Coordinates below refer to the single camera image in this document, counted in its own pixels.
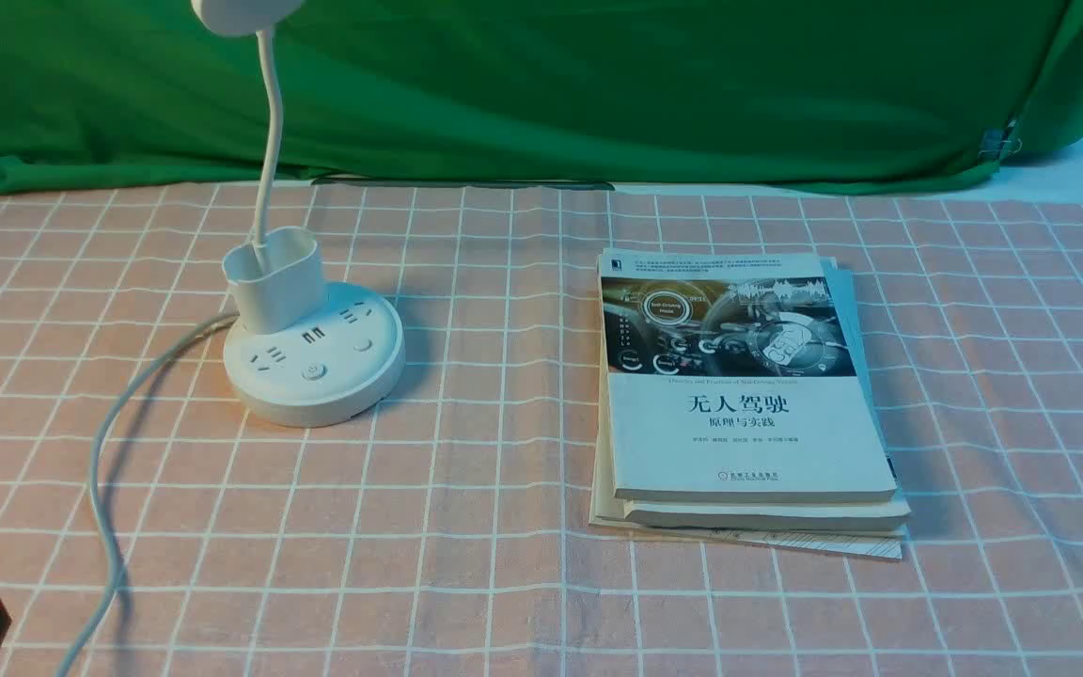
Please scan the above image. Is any white desk lamp with sockets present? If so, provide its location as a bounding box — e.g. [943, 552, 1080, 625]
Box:
[192, 1, 407, 428]

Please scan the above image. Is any pink checkered tablecloth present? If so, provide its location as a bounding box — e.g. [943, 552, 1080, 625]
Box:
[0, 184, 1083, 676]

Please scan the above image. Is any green backdrop cloth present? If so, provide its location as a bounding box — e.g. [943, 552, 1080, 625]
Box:
[0, 1, 1083, 196]

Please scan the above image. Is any white top book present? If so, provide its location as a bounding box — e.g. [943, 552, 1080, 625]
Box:
[600, 248, 899, 504]

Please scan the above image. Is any metal binder clip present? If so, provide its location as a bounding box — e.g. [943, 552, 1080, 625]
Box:
[977, 125, 1023, 162]

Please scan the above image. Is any white lamp power cable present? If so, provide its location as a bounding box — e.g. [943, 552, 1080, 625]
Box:
[55, 311, 240, 677]

